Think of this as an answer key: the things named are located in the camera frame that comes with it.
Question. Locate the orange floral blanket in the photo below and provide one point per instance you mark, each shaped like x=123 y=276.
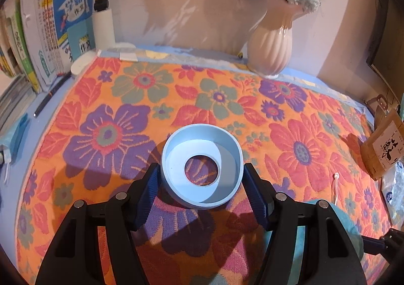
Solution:
x=221 y=98

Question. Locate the stack of papers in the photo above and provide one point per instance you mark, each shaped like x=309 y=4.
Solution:
x=12 y=98

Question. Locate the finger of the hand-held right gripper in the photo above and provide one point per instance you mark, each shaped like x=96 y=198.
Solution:
x=393 y=244

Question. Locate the clear plastic bag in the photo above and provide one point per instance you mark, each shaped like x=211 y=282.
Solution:
x=394 y=193

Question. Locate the teal cloth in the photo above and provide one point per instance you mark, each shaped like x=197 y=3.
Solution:
x=352 y=234

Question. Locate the black monitor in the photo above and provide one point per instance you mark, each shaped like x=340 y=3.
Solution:
x=388 y=38

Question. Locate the row of books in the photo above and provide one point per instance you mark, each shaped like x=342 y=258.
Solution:
x=47 y=29

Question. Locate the blue face mask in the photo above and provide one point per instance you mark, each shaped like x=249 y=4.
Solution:
x=15 y=136

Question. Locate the white ribbed vase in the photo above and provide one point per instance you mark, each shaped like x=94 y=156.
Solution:
x=271 y=45

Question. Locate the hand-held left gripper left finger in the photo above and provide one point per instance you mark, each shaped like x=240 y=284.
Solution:
x=146 y=196

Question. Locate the brown paper bag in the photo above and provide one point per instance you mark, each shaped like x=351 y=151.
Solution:
x=382 y=149

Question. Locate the black pen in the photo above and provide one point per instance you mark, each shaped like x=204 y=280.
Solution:
x=47 y=98

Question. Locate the white desk lamp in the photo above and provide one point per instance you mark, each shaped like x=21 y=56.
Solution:
x=104 y=19

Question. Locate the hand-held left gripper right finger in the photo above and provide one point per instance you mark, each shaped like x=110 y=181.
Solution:
x=257 y=196

